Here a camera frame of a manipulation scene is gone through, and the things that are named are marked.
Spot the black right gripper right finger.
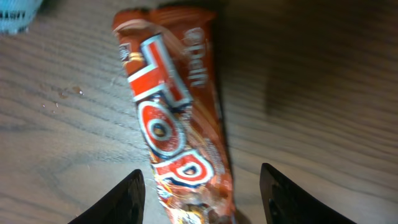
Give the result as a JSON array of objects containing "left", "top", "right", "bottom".
[{"left": 259, "top": 163, "right": 355, "bottom": 224}]

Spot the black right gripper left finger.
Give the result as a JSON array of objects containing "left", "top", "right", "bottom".
[{"left": 68, "top": 169, "right": 146, "bottom": 224}]

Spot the red snack packet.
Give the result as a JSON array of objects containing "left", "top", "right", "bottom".
[{"left": 113, "top": 6, "right": 236, "bottom": 223}]

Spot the teal blister pack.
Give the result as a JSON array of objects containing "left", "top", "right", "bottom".
[{"left": 0, "top": 0, "right": 43, "bottom": 35}]

